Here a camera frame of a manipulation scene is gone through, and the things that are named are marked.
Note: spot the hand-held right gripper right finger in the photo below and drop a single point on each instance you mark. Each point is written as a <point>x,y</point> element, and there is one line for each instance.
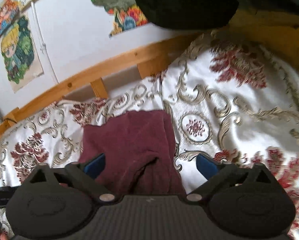
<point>207,165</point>

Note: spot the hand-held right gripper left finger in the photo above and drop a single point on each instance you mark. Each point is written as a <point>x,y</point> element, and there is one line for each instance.
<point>95,165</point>

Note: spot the maroon long-sleeve shirt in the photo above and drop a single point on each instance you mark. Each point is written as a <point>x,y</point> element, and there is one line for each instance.
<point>134,140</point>

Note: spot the floral white bedspread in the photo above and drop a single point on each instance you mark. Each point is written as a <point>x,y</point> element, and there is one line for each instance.
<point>239,100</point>

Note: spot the black padded coat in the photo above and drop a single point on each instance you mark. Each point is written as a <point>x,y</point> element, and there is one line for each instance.
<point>184,2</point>

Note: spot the wooden bed frame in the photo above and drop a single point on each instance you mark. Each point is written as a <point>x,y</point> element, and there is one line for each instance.
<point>102,65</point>

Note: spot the white wall pipe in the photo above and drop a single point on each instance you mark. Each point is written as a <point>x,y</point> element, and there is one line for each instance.
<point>43,42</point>

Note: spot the blond figure wall poster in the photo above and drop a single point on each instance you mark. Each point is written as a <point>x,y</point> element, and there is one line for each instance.
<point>19,52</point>

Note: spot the landscape cartoon wall poster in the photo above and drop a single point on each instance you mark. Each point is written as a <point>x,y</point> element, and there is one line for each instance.
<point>114,2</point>

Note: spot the red-haired figure wall poster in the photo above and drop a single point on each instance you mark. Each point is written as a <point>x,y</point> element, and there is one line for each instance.
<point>2,22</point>

